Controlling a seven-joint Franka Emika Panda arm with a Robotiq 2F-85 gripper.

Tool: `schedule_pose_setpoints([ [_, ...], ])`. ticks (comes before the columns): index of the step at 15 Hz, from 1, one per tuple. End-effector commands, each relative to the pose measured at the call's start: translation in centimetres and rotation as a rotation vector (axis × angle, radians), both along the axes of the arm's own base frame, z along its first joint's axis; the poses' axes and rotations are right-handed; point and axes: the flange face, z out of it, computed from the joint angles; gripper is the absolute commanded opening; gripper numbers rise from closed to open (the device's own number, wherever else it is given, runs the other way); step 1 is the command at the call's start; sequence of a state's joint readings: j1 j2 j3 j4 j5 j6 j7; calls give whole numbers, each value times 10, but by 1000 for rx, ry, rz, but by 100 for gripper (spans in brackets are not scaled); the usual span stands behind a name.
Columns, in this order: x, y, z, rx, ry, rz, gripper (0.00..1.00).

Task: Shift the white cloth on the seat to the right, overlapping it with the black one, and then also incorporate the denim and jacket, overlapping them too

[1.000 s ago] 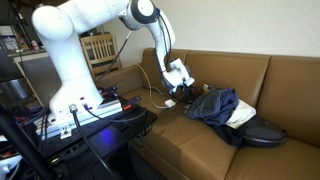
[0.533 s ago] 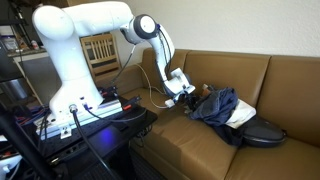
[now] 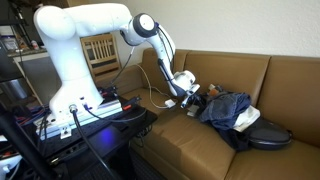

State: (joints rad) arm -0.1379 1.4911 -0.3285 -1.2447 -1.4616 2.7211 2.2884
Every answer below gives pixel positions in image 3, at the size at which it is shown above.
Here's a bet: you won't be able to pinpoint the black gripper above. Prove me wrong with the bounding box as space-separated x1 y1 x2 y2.
190 93 210 109

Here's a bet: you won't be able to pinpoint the blue denim jeans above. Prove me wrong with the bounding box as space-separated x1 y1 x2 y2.
198 91 253 132

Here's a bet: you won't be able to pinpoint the white cloth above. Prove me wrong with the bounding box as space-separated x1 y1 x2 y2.
185 104 262 133

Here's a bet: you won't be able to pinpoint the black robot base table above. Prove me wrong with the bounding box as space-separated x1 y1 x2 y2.
0 105 159 180

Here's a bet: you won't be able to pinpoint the white power adapter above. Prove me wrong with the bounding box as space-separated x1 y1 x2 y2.
164 98 177 109

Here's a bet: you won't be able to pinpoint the brown leather sofa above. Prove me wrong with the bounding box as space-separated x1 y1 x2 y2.
94 47 320 180

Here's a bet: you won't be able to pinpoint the black round cushion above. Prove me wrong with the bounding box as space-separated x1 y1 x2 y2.
244 116 293 151

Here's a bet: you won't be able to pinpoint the wooden slatted chair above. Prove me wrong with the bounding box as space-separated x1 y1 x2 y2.
80 33 122 83

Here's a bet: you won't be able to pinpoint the kitchen counter top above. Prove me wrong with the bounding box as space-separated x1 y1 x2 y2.
6 47 52 64

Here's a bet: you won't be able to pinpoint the black tripod pole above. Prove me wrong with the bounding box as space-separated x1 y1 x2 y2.
0 109 57 180

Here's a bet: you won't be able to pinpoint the white charger cable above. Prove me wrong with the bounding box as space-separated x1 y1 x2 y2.
134 63 178 110

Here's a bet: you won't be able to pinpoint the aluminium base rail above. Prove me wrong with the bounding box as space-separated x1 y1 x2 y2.
34 97 125 141

